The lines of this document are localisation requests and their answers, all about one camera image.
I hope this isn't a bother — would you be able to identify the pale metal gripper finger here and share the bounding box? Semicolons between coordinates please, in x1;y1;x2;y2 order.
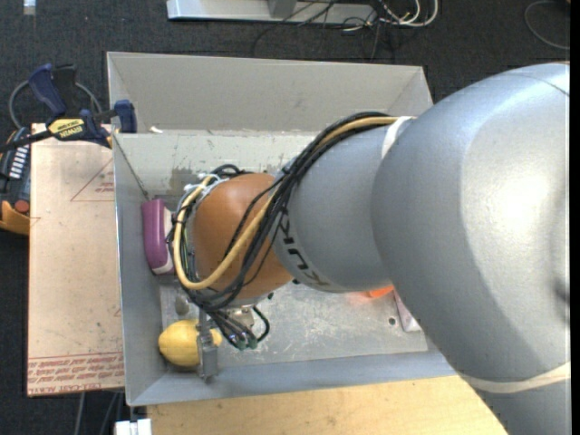
197;311;220;383

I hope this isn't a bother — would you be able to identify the yellow lemon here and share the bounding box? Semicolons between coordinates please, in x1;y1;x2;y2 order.
157;318;224;371

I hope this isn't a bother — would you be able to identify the orange ball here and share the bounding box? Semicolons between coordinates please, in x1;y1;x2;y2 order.
359;285;395;302

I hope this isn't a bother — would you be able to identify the white and pink packet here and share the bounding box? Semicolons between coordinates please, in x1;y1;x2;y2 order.
392;290;423;334

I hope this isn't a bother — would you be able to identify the brown cardboard board, red print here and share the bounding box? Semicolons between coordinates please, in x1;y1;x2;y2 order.
26;123;126;398

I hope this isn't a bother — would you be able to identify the grey metal bin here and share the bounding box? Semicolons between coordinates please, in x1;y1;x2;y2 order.
107;51;457;408

